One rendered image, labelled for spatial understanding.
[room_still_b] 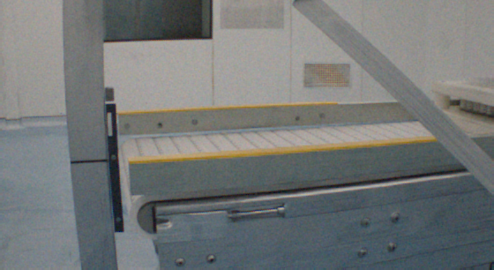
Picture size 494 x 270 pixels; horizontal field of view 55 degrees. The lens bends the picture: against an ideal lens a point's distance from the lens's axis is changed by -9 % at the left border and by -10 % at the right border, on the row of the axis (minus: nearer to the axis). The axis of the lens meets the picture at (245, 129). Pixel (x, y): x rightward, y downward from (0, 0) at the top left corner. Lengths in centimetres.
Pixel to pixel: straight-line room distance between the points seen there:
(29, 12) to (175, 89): 179
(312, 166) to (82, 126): 37
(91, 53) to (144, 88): 476
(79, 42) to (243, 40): 485
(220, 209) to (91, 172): 32
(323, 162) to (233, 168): 9
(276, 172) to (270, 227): 6
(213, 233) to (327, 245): 13
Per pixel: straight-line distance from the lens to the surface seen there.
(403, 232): 62
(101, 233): 81
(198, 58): 550
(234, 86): 558
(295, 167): 52
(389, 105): 88
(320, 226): 56
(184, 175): 49
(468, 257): 76
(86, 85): 76
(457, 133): 51
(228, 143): 71
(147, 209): 51
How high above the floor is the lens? 102
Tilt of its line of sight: 12 degrees down
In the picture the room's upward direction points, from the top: straight up
